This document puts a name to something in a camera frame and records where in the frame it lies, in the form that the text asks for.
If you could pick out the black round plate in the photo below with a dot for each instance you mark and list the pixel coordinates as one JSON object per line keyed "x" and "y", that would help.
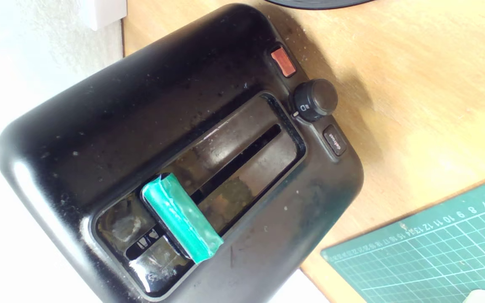
{"x": 318, "y": 3}

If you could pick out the green cutting mat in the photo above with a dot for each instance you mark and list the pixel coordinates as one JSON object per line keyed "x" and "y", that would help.
{"x": 436, "y": 252}

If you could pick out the green toaster lever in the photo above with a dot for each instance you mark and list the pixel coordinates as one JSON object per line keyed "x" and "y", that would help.
{"x": 181, "y": 219}

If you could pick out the black two-slot toaster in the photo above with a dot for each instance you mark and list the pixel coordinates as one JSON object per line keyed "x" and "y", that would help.
{"x": 99, "y": 126}

